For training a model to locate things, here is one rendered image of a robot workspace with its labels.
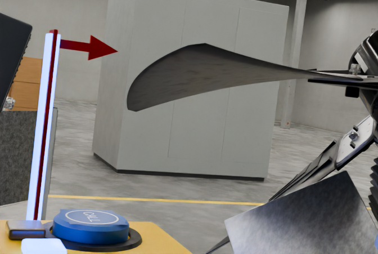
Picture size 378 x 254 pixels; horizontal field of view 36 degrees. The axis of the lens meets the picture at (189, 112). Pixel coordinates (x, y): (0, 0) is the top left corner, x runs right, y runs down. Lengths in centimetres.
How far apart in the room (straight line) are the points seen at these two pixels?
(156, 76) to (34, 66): 806
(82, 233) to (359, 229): 39
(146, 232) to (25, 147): 230
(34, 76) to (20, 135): 607
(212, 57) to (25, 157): 216
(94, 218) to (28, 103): 835
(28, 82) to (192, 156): 283
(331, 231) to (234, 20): 661
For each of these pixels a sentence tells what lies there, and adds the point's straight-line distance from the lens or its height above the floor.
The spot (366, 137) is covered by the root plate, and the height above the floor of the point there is 112.
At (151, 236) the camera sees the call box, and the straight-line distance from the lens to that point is 33.
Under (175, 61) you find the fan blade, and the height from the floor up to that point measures 118.
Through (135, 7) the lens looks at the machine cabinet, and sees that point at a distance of 676.
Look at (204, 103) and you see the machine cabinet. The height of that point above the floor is 91.
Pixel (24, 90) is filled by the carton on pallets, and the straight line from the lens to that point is 864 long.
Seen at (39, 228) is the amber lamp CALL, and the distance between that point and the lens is 31.
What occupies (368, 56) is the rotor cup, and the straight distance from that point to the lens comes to 75.
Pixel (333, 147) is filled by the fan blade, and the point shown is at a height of 109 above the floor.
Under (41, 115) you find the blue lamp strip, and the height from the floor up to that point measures 111.
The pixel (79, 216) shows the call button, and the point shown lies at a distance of 32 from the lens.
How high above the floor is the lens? 116
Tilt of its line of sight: 3 degrees down
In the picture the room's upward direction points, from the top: 7 degrees clockwise
